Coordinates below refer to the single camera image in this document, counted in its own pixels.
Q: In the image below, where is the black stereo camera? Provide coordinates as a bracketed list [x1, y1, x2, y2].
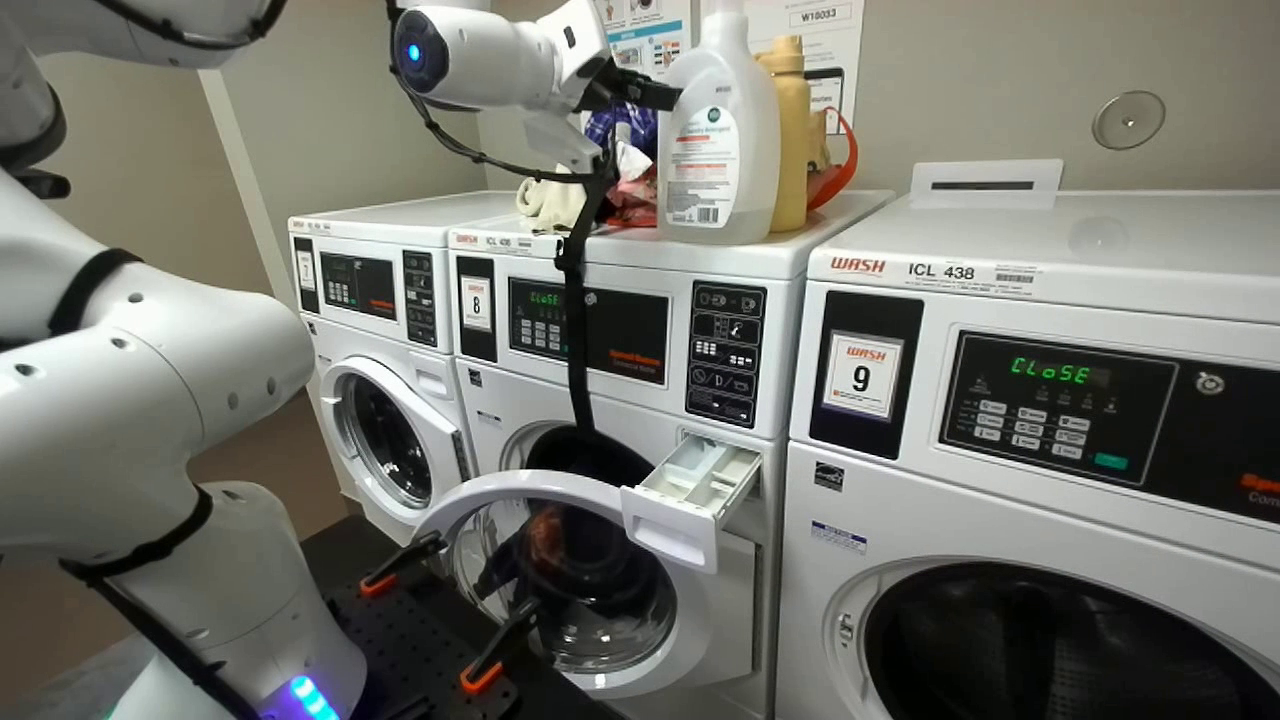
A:
[0, 165, 71, 210]

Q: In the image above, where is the round grey wall plate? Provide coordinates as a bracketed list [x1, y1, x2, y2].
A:
[1089, 83, 1168, 157]

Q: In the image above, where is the black orange-handled clamp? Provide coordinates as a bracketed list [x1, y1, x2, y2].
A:
[457, 600, 550, 704]
[353, 527, 452, 603]

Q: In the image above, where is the white washing machine numbered eight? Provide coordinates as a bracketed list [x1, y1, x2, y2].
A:
[438, 185, 900, 720]

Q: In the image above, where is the blue plaid cloth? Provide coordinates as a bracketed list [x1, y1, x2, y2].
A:
[579, 101, 670, 159]

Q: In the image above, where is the white laundry detergent bottle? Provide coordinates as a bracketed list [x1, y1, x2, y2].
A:
[650, 0, 789, 248]

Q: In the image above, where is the black bag strap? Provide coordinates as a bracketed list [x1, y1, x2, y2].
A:
[550, 157, 607, 439]

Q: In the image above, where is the white slotted box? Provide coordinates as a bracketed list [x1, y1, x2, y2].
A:
[909, 157, 1069, 215]

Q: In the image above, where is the white round washer door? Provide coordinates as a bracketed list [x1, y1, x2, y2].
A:
[402, 463, 688, 698]
[316, 356, 452, 534]

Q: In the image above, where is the beige cloth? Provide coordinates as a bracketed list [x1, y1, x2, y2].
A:
[510, 175, 591, 241]

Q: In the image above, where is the white detergent drawer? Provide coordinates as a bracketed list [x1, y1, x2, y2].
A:
[616, 435, 767, 582]

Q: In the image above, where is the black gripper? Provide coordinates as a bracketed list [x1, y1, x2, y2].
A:
[571, 52, 688, 121]

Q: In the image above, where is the blue white wall poster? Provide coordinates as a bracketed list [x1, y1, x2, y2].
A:
[591, 0, 700, 88]

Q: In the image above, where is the white front-load washing machine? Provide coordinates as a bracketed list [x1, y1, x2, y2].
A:
[278, 197, 470, 551]

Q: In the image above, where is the number nine card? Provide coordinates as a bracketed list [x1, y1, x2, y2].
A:
[821, 328, 909, 424]

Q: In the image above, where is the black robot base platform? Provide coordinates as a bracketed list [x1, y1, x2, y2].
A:
[294, 511, 630, 720]

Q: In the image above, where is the white crumpled cloth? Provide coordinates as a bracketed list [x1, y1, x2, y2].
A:
[607, 137, 658, 185]

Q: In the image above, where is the yellow water bottle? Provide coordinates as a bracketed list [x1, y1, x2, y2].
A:
[757, 34, 821, 241]

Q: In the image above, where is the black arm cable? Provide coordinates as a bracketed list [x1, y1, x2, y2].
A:
[378, 0, 611, 185]

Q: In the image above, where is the orange white wash poster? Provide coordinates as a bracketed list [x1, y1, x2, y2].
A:
[735, 0, 868, 137]

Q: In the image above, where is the white washing machine numbered nine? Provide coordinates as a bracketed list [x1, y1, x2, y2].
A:
[773, 185, 1280, 720]

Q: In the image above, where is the number eight card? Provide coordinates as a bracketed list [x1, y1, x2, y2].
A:
[457, 274, 496, 335]

